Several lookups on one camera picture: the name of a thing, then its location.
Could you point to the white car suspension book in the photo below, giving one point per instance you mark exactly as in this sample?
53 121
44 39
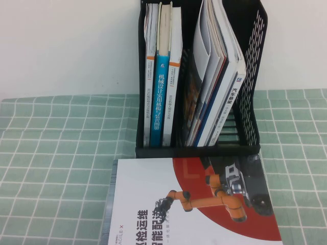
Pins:
231 97

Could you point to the blue spine book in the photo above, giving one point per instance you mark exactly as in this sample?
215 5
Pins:
158 102

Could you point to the white spine orange-band book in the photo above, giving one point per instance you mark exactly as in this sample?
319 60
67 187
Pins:
170 102

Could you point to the thin white orange-band book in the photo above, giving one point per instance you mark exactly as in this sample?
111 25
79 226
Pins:
147 102

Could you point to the black mesh book holder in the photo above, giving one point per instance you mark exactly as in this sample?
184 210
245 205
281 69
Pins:
199 151

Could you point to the dark photo cover magazine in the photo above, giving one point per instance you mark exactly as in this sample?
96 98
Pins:
195 102

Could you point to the white blue-edged magazine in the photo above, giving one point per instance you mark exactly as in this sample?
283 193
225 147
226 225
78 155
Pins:
218 104

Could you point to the red white robot brochure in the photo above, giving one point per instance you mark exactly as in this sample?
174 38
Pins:
143 191

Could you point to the white orange-edged magazine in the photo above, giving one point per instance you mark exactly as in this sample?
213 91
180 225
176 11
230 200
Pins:
210 58

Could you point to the green checkered tablecloth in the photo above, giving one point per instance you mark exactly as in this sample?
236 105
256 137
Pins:
64 153

